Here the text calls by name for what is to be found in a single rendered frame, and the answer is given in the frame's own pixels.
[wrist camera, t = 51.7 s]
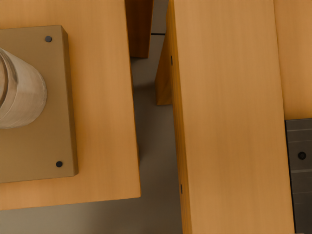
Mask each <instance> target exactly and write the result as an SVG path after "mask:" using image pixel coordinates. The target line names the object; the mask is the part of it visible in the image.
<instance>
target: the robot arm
mask: <svg viewBox="0 0 312 234"><path fill-rule="evenodd" d="M46 99H47V89H46V84H45V81H44V79H43V77H42V76H41V74H40V73H39V72H38V70H36V69H35V68H34V67H33V66H32V65H30V64H28V63H27V62H25V61H23V60H21V59H20V58H18V57H16V56H14V55H12V54H11V53H9V52H7V51H5V50H4V49H2V48H0V129H9V128H19V127H22V126H25V125H28V124H29V123H31V122H33V121H34V120H35V119H36V118H37V117H38V116H39V115H40V114H41V112H42V111H43V109H44V106H45V104H46Z"/></svg>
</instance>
